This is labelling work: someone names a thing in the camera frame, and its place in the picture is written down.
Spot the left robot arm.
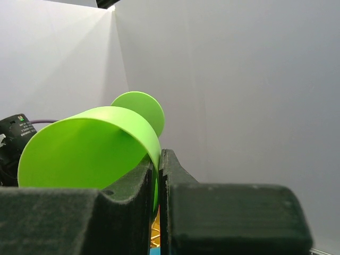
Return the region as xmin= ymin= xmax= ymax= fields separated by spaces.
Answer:
xmin=1 ymin=114 xmax=37 ymax=186

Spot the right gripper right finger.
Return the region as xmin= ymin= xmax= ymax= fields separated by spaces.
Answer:
xmin=158 ymin=149 xmax=313 ymax=254

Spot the gold wire glass rack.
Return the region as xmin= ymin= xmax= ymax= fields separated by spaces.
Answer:
xmin=150 ymin=211 xmax=160 ymax=248

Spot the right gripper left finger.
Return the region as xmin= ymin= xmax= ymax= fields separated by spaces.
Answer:
xmin=1 ymin=159 xmax=154 ymax=254

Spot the green wine glass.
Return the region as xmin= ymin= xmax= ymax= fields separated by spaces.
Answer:
xmin=17 ymin=91 xmax=166 ymax=221

